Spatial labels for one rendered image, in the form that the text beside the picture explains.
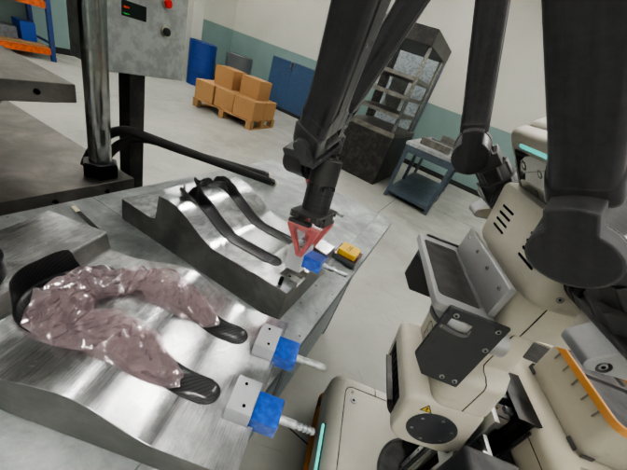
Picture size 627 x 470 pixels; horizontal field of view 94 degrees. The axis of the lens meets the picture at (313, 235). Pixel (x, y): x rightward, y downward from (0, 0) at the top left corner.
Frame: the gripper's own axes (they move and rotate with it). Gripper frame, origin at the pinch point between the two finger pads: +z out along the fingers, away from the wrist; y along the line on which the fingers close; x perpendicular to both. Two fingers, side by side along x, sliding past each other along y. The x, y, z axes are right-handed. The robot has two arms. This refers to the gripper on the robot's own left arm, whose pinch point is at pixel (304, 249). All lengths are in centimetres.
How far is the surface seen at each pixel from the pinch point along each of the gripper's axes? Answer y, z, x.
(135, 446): 37.2, 16.5, -1.2
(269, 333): 16.2, 10.1, 3.5
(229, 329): 17.5, 12.6, -3.8
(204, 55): -501, -109, -517
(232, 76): -386, -70, -343
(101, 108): -3, -15, -71
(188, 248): 5.8, 8.6, -25.9
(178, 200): 5.1, -1.5, -31.2
